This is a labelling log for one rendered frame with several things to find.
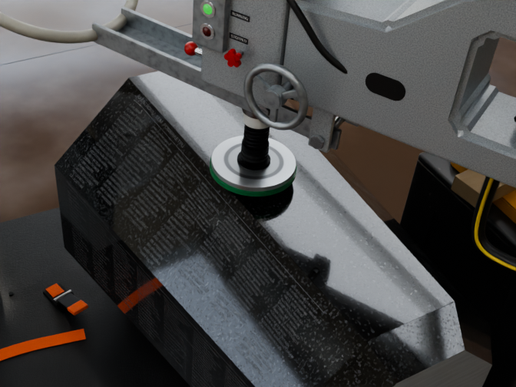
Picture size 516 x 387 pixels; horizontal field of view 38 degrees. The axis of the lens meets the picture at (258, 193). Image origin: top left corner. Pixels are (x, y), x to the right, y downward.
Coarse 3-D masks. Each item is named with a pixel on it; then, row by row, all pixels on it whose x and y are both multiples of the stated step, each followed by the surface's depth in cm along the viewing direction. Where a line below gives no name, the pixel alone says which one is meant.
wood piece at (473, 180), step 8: (456, 176) 205; (464, 176) 206; (472, 176) 206; (480, 176) 206; (456, 184) 206; (464, 184) 204; (472, 184) 203; (480, 184) 203; (504, 184) 204; (456, 192) 207; (464, 192) 205; (472, 192) 202; (496, 192) 204; (504, 192) 207; (472, 200) 203
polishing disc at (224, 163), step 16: (224, 144) 192; (240, 144) 193; (272, 144) 194; (224, 160) 187; (272, 160) 189; (288, 160) 189; (224, 176) 183; (240, 176) 183; (256, 176) 184; (272, 176) 184; (288, 176) 185
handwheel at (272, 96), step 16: (272, 64) 149; (256, 80) 153; (288, 80) 148; (272, 96) 152; (288, 96) 151; (304, 96) 148; (256, 112) 157; (272, 112) 155; (304, 112) 150; (288, 128) 155
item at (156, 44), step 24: (96, 24) 185; (144, 24) 191; (120, 48) 184; (144, 48) 179; (168, 48) 188; (168, 72) 179; (192, 72) 175; (216, 96) 175; (288, 120) 167; (336, 120) 167; (312, 144) 163; (336, 144) 164
